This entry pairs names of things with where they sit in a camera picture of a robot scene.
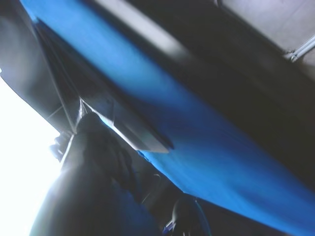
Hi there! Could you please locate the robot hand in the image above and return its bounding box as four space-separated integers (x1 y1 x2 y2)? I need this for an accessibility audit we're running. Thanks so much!
29 112 213 236

